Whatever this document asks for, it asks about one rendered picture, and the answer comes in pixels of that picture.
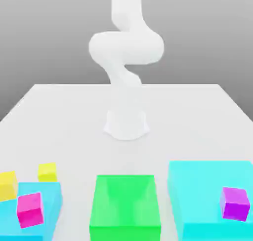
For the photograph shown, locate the small lemon yellow cube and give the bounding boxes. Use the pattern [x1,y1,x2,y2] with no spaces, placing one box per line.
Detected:
[37,162,58,183]

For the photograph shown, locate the small pink cube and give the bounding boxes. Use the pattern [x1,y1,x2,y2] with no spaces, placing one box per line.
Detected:
[16,192,44,229]

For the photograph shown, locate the small golden yellow cube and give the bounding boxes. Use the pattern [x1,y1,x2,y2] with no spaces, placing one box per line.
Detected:
[0,170,19,202]

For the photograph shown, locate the small purple cube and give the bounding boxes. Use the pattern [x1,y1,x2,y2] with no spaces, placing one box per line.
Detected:
[219,186,251,223]

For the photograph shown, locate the large green box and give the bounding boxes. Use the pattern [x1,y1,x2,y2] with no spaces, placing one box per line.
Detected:
[89,174,162,241]

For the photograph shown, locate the large cyan box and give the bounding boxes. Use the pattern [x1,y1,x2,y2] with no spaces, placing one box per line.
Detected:
[168,160,253,241]

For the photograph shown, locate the large light blue box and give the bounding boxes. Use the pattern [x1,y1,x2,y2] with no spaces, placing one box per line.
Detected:
[0,181,63,241]

